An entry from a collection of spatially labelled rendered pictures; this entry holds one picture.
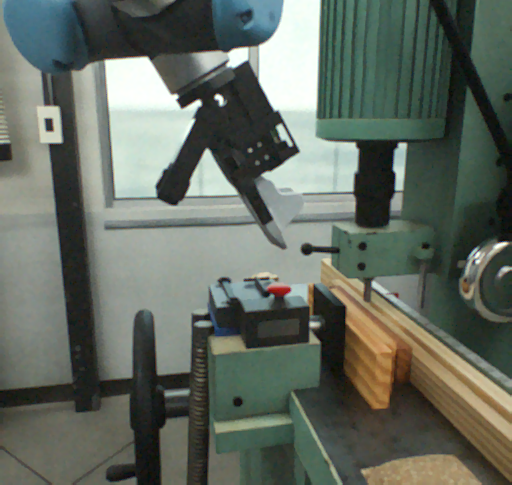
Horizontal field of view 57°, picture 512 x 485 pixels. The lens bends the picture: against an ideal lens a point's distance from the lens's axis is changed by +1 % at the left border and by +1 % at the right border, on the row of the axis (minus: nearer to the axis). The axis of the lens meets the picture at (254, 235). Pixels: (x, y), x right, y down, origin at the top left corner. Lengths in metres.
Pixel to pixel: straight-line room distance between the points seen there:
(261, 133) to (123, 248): 1.58
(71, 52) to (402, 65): 0.38
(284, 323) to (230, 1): 0.36
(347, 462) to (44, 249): 1.74
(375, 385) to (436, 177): 0.32
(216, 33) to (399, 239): 0.45
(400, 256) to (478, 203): 0.13
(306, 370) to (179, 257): 1.49
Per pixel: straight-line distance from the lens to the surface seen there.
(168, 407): 0.74
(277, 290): 0.57
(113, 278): 2.09
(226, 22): 0.34
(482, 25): 0.71
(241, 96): 0.52
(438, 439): 0.57
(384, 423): 0.57
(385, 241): 0.70
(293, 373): 0.60
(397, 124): 0.62
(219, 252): 2.05
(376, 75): 0.63
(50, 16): 0.41
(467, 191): 0.71
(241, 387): 0.59
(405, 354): 0.63
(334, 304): 0.62
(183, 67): 0.50
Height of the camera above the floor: 1.22
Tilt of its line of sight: 14 degrees down
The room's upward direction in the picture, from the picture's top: straight up
